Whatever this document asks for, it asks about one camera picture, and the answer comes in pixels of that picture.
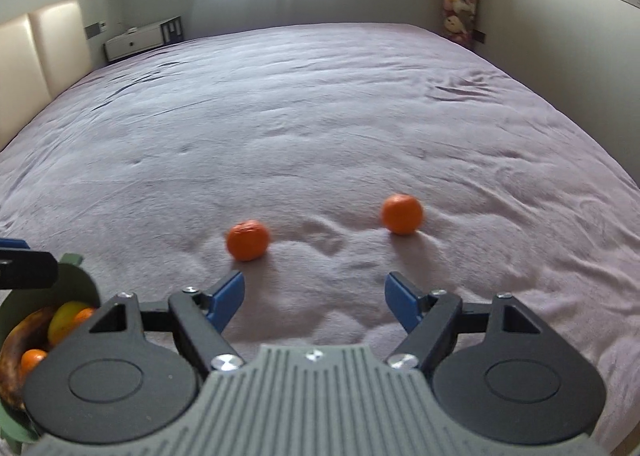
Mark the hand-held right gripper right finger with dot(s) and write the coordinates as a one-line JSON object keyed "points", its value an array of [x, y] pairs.
{"points": [[402, 301]]}

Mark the cream padded headboard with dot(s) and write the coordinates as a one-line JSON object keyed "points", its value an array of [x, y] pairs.
{"points": [[45, 51]]}

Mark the purple bed cover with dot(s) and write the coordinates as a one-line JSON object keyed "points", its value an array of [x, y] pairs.
{"points": [[325, 136]]}

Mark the yellow-green apple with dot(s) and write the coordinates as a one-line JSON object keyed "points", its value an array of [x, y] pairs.
{"points": [[65, 321]]}

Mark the green bowl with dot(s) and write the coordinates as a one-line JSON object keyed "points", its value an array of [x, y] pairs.
{"points": [[80, 281]]}

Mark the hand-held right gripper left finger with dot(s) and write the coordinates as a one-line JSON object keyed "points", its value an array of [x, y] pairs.
{"points": [[227, 296]]}

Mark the black wall socket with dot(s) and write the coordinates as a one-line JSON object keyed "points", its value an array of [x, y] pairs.
{"points": [[479, 36]]}

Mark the brown spotted banana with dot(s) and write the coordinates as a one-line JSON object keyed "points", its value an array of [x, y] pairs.
{"points": [[12, 366]]}

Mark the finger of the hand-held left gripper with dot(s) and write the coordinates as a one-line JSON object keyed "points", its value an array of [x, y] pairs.
{"points": [[30, 270], [12, 243]]}

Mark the orange tangerine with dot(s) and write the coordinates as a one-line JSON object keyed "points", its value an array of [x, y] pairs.
{"points": [[401, 214], [31, 360], [247, 240], [82, 317]]}

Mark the grey wall socket plate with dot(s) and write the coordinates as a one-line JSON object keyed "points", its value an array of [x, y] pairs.
{"points": [[95, 29]]}

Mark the white nightstand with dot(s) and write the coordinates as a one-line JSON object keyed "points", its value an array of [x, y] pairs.
{"points": [[132, 43]]}

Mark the row of binders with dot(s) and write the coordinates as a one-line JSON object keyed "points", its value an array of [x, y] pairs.
{"points": [[173, 29]]}

